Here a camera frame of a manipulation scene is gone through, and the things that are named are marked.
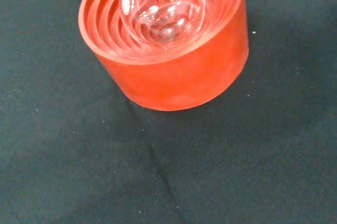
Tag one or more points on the black bench cloth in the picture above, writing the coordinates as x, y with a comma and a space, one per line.
79, 155

